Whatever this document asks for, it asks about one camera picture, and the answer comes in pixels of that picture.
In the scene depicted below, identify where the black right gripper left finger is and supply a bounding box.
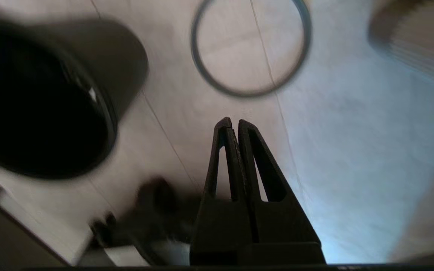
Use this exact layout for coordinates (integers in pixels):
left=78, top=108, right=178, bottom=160
left=190, top=117, right=256, bottom=266

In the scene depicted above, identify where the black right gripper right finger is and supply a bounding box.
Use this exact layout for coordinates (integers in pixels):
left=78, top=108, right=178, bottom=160
left=238, top=120, right=326, bottom=264

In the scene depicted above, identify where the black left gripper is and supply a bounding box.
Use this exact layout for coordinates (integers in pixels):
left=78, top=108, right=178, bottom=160
left=134, top=177, right=202, bottom=241

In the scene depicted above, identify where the grey bin retaining ring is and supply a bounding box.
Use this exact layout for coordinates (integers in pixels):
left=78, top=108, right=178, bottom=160
left=191, top=0, right=312, bottom=97

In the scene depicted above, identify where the black round trash bin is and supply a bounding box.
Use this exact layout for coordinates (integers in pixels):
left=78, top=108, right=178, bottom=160
left=0, top=17, right=150, bottom=180

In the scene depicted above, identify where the grey ribbed round object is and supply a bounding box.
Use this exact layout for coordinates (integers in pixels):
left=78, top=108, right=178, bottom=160
left=368, top=0, right=434, bottom=96

